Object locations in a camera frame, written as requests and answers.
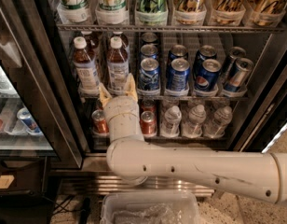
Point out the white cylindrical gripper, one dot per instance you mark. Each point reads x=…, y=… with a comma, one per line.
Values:
x=120, y=107

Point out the brown tea bottle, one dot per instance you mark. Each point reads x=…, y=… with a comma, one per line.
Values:
x=92, y=40
x=84, y=61
x=118, y=66
x=125, y=41

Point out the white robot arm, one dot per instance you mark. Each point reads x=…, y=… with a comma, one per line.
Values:
x=255, y=175

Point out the clear water bottle left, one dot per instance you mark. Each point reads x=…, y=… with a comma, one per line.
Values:
x=169, y=126

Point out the clear water bottle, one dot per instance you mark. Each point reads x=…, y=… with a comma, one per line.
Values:
x=169, y=126
x=215, y=127
x=192, y=125

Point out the clear water bottle middle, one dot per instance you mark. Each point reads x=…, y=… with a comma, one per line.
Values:
x=192, y=125

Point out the glass fridge door left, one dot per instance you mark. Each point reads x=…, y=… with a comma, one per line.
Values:
x=34, y=59

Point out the clear water bottle right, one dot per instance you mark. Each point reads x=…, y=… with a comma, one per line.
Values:
x=215, y=127

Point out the open fridge door right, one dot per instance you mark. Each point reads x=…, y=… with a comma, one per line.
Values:
x=262, y=120

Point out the orange soda can back left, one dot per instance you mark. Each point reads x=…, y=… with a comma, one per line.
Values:
x=99, y=104

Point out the orange soda can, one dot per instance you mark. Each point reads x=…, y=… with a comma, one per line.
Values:
x=148, y=105
x=99, y=123
x=99, y=104
x=148, y=123

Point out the orange soda can back right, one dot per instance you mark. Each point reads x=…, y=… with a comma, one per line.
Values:
x=148, y=105

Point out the orange soda can front left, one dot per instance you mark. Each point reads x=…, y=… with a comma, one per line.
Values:
x=99, y=123

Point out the orange soda can front right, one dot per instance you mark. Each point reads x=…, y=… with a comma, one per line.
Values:
x=148, y=123

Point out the white tall can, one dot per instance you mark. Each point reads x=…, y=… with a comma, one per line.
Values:
x=112, y=11
x=75, y=10

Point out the green tall can top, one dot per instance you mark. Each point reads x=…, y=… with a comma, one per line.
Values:
x=151, y=12

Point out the can behind left glass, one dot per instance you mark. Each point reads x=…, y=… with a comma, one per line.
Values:
x=28, y=121

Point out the clear plastic bin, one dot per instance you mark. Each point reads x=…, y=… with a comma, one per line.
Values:
x=150, y=207

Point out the gold tall can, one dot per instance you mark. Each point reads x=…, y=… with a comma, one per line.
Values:
x=226, y=12
x=187, y=10
x=264, y=13

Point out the middle wire shelf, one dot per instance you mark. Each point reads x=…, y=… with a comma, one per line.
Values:
x=182, y=98

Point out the wire shelf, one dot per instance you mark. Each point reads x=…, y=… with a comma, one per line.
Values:
x=173, y=29
x=182, y=98

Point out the upper wire shelf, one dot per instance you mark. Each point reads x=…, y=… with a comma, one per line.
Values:
x=173, y=29

